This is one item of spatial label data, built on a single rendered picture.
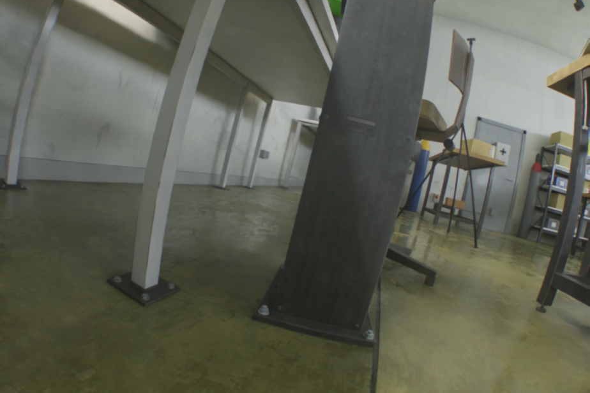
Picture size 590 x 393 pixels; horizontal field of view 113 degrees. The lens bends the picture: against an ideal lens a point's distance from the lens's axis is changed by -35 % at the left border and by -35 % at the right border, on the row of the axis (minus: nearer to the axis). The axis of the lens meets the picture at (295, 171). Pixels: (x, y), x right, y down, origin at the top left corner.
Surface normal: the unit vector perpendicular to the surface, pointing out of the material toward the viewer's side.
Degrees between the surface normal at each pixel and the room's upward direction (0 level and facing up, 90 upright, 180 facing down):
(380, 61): 90
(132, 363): 0
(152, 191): 90
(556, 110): 90
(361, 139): 90
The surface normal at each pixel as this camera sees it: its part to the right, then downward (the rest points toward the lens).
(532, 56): -0.27, -0.05
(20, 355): 0.23, -0.97
